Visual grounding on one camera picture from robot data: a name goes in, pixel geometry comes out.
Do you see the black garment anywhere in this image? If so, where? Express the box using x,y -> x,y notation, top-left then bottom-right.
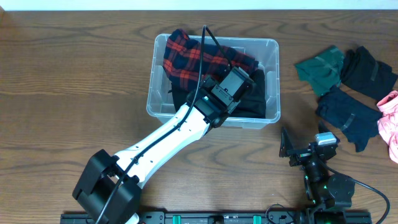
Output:
340,46 -> 397,101
169,69 -> 266,118

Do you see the dark green garment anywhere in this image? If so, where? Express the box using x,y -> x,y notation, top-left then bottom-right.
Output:
295,45 -> 345,96

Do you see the red navy plaid garment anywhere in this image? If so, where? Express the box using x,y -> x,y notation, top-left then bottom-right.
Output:
162,29 -> 259,91

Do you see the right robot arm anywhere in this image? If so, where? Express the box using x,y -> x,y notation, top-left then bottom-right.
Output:
279,122 -> 354,223

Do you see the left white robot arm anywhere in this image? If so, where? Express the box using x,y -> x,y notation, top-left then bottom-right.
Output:
72,67 -> 256,223

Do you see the dark navy folded garment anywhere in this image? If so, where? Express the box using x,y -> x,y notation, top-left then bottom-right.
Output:
315,86 -> 382,152

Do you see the pink garment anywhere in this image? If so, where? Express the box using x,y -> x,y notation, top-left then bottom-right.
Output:
377,90 -> 397,163

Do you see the clear plastic storage bin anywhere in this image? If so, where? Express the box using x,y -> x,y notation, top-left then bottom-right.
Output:
146,34 -> 281,129

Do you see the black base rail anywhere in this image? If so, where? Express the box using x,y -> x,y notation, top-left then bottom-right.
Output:
60,210 -> 373,224

